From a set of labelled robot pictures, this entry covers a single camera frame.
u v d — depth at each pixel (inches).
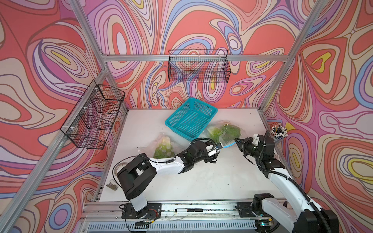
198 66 37.9
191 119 44.8
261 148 24.3
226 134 35.4
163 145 35.6
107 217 28.4
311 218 15.6
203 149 25.2
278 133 32.9
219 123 40.1
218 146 27.1
